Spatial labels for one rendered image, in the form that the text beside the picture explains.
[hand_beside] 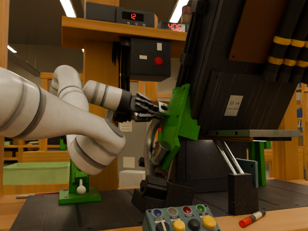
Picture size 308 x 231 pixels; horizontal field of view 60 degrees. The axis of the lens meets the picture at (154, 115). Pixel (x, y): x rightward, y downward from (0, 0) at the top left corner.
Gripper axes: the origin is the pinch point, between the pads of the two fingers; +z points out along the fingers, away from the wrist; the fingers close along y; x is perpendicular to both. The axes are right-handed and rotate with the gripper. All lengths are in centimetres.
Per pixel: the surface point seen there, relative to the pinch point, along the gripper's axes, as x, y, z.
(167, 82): 461, 867, 305
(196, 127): -5.2, -8.7, 9.8
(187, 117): -6.7, -7.1, 6.2
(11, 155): 799, 598, -176
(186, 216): -3.6, -38.7, 2.5
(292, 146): 13, 25, 85
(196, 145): 8.5, -0.4, 19.4
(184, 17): -16, 58, 10
